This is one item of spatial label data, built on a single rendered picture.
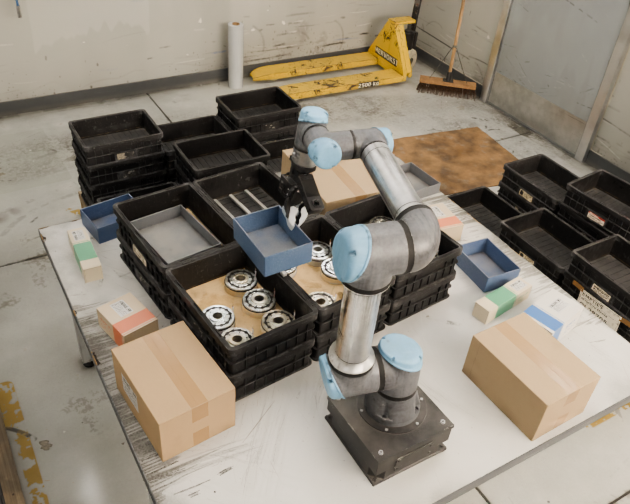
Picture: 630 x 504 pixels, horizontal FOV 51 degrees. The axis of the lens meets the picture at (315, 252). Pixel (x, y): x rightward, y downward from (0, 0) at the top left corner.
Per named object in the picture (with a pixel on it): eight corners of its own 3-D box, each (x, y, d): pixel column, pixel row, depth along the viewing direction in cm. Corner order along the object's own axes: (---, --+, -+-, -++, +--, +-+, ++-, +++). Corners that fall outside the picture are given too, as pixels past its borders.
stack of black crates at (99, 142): (150, 180, 381) (144, 108, 354) (169, 207, 362) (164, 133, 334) (79, 195, 364) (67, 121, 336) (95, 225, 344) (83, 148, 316)
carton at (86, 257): (103, 278, 229) (101, 265, 226) (85, 283, 227) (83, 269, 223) (86, 239, 245) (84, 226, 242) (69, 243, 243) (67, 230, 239)
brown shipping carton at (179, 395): (116, 387, 193) (110, 349, 183) (185, 357, 204) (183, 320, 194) (162, 462, 175) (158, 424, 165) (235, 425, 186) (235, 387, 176)
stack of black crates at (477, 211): (525, 259, 349) (537, 224, 335) (482, 275, 336) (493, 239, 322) (474, 219, 375) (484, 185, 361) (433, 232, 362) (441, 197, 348)
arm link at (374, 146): (467, 237, 137) (387, 113, 171) (418, 244, 135) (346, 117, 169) (455, 277, 145) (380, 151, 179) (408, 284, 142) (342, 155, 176)
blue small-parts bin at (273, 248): (311, 261, 188) (313, 242, 183) (264, 277, 181) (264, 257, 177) (278, 223, 201) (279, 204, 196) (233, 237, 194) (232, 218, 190)
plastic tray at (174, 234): (221, 254, 224) (221, 243, 221) (168, 275, 214) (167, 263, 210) (181, 215, 240) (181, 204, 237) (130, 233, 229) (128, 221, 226)
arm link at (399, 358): (425, 393, 173) (433, 357, 165) (377, 403, 170) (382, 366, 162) (408, 361, 183) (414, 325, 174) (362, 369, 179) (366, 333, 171)
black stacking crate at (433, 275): (457, 275, 228) (464, 249, 221) (392, 305, 214) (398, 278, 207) (383, 217, 253) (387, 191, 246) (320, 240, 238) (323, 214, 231)
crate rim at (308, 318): (320, 318, 193) (320, 312, 191) (229, 358, 178) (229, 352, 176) (248, 245, 217) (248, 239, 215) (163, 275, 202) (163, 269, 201)
